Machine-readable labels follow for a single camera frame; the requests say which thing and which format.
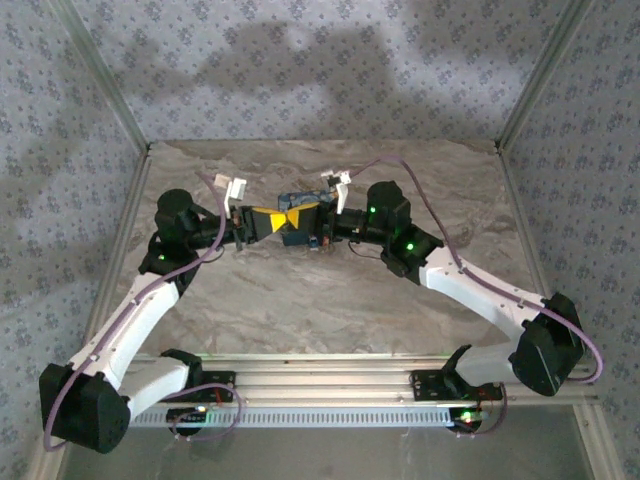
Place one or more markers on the black controller board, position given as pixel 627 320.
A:
pixel 185 416
pixel 462 419

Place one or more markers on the aluminium frame bar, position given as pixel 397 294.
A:
pixel 522 225
pixel 102 75
pixel 600 445
pixel 132 200
pixel 542 75
pixel 45 465

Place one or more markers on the aluminium mounting rail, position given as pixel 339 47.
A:
pixel 320 380

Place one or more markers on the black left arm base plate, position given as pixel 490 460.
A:
pixel 225 385

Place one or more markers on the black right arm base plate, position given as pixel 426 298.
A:
pixel 425 385

